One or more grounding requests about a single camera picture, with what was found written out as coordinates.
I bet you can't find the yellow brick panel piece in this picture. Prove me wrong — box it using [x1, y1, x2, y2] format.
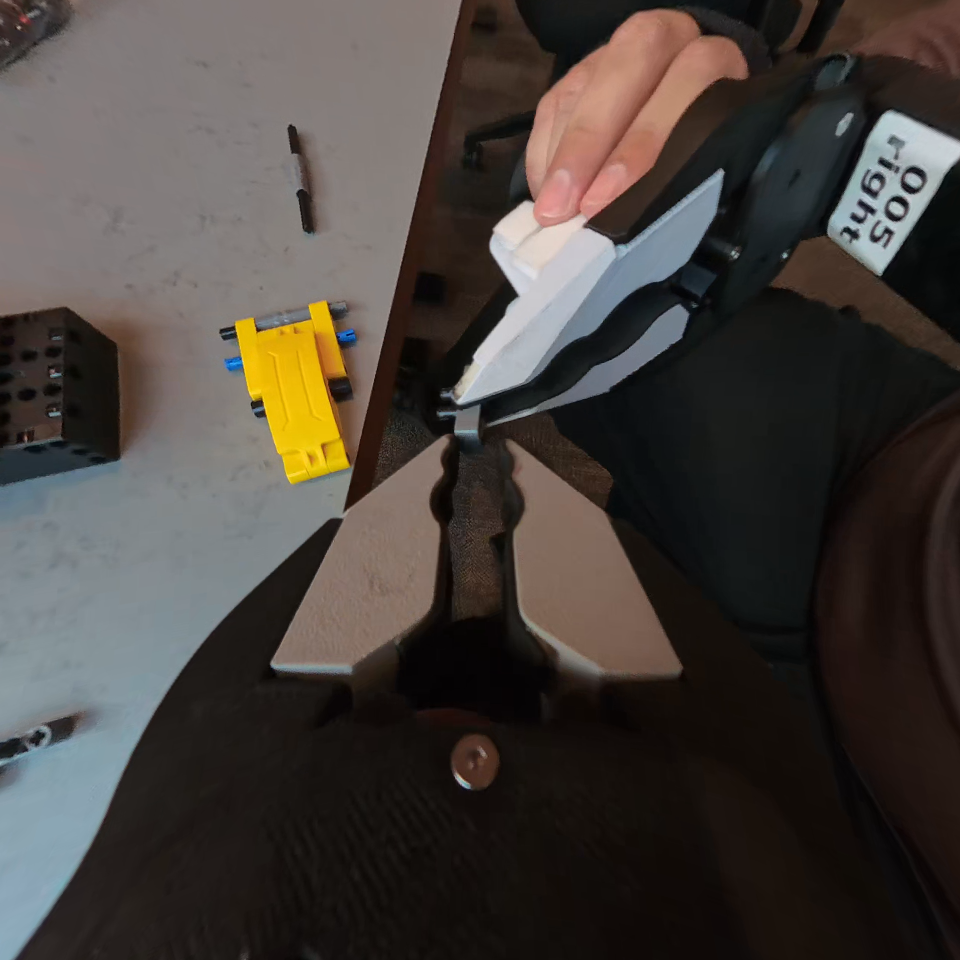
[221, 300, 360, 486]

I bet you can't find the bag of red black parts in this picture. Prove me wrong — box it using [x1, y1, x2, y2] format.
[0, 0, 73, 69]

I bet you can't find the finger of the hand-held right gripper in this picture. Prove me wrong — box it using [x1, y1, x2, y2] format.
[480, 288, 700, 430]
[450, 170, 727, 414]

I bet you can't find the grey desk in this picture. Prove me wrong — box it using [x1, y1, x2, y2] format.
[0, 0, 478, 960]

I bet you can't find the small grey pin beam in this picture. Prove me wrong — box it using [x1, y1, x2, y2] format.
[438, 390, 489, 451]

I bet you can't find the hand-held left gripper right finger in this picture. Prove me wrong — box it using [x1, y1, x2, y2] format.
[503, 440, 684, 706]

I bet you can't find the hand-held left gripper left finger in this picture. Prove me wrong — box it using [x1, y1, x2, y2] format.
[270, 435, 459, 699]

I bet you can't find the black grey axle rod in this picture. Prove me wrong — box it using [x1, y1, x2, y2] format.
[284, 125, 318, 235]

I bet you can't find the yellow black brick vehicle model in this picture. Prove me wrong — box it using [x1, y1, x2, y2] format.
[0, 308, 121, 486]

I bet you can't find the person's right hand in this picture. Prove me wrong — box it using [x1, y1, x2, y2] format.
[524, 8, 751, 226]

